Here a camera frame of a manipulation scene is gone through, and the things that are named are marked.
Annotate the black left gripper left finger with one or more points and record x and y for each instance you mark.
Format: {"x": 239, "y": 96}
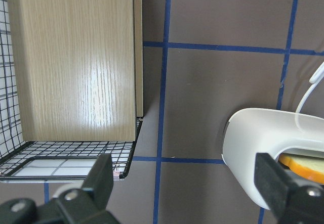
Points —
{"x": 86, "y": 204}

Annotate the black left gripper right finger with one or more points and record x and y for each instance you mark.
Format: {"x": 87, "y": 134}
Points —
{"x": 288, "y": 196}

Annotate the white two-slot toaster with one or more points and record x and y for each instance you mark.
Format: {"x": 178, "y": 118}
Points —
{"x": 256, "y": 130}

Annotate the toast slice in toaster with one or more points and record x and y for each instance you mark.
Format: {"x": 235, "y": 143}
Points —
{"x": 308, "y": 167}

